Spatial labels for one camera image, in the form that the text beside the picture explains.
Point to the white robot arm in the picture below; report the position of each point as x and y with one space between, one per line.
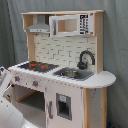
10 116

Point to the wooden toy kitchen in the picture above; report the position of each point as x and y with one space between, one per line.
84 52

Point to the grey range hood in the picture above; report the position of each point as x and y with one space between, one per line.
40 26

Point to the right stove knob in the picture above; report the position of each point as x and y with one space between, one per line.
35 83

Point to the metal sink basin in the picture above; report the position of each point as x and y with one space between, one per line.
74 74

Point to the stove knob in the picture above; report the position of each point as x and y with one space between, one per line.
17 78
35 83

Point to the black stovetop red burners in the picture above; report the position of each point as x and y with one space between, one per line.
38 66

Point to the left stove knob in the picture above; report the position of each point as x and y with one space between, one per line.
17 78

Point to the grey fridge door handle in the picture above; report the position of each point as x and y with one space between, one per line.
50 110

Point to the grey ice dispenser panel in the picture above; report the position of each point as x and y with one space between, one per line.
63 106

